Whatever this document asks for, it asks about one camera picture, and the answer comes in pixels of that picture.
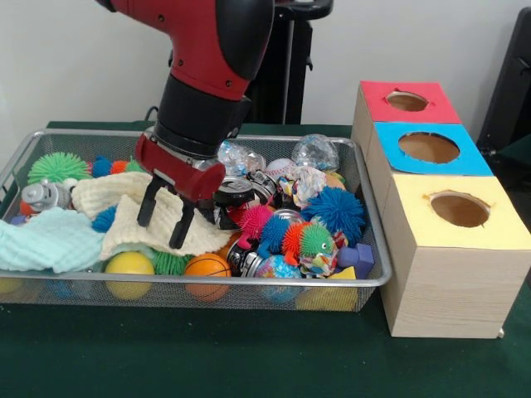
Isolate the plain blue spiky ball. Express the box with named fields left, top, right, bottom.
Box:
left=90, top=206, right=119, bottom=233

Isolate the dark green tablecloth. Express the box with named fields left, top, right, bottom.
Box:
left=0, top=119, right=531, bottom=398
left=495, top=138, right=531, bottom=167

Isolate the blue spiky ball with eyes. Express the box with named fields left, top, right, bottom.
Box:
left=300, top=185, right=367, bottom=244

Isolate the black upright panel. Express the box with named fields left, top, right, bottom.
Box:
left=475, top=7, right=531, bottom=144

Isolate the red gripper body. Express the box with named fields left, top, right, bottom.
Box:
left=134, top=133, right=227, bottom=204

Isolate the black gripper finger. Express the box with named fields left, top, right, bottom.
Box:
left=168, top=198, right=196, bottom=250
left=136, top=176, right=167, bottom=228

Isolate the orange toy basketball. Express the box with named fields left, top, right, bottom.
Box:
left=183, top=253, right=232, bottom=302

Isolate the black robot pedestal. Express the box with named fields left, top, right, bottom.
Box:
left=248, top=0, right=335, bottom=125

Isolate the globe print ball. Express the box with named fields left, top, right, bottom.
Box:
left=255, top=255, right=304, bottom=302

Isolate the cream waffle cloth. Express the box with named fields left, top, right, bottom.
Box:
left=71, top=172, right=236, bottom=261

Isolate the yellow ball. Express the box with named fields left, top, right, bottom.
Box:
left=105, top=251, right=155, bottom=300

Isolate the white baseball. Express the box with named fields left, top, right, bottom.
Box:
left=265, top=158, right=298, bottom=177

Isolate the light blue waffle cloth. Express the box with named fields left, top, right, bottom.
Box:
left=0, top=206, right=107, bottom=274

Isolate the green spiky ball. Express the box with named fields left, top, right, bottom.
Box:
left=152, top=250, right=194, bottom=276
left=27, top=152, right=91, bottom=186

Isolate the shallow silver mesh bin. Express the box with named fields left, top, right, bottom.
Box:
left=0, top=129, right=393, bottom=311

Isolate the multicoloured spiky caterpillar toy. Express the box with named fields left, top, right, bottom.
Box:
left=238, top=205, right=339, bottom=266

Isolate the wooden box with three holes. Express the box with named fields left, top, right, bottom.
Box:
left=350, top=80, right=526, bottom=339

